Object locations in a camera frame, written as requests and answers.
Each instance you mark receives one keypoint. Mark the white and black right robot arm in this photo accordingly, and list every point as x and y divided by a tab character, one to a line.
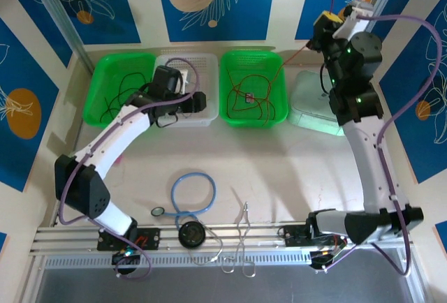
366	163

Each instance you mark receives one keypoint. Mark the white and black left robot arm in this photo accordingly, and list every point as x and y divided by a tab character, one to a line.
115	135

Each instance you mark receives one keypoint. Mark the green plastic mesh basket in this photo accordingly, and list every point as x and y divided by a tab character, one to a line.
136	65
251	62

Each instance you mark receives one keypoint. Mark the white plastic mesh basket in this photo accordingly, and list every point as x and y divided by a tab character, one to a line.
206	72

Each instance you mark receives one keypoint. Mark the translucent lidded plastic box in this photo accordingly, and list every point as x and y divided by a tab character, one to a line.
307	100

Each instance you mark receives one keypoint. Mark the small printed tag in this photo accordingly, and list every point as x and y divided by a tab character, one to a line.
249	98

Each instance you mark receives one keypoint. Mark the blue tube stethoscope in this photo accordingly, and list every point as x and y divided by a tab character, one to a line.
158	211

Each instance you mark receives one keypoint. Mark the black round speaker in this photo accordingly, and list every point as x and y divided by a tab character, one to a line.
191	235

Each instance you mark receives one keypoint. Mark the black electronics board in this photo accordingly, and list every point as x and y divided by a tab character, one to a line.
124	257
324	257

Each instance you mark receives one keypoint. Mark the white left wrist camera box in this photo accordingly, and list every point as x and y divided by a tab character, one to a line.
185	81

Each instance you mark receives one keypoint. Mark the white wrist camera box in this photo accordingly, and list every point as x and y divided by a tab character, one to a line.
185	81
349	23

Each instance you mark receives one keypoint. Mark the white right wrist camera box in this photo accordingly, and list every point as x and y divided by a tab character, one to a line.
349	23

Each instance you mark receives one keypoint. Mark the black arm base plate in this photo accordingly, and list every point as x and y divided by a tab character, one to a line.
153	238
291	235

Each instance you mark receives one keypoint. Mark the aluminium frame rail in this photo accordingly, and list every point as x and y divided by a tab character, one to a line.
70	240

